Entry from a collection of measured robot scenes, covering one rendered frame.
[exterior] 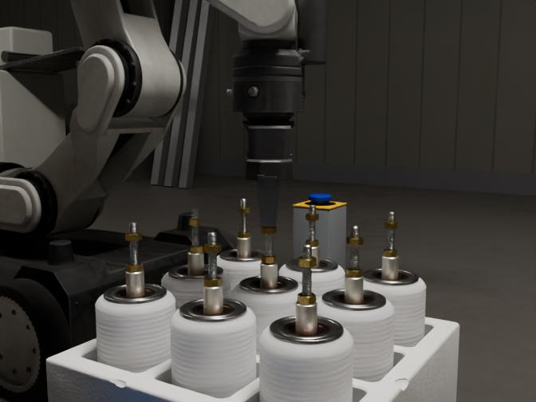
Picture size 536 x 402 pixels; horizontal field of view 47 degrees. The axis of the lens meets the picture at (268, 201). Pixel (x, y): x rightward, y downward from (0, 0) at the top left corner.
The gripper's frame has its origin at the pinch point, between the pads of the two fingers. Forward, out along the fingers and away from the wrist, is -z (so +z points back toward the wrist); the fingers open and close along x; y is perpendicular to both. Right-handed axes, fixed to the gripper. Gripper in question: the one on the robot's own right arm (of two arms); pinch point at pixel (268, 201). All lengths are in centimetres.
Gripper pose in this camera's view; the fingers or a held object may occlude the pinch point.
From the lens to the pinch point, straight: 76.8
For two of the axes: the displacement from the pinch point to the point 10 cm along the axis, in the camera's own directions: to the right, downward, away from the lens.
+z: 0.0, -9.9, -1.4
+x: -0.4, -1.4, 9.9
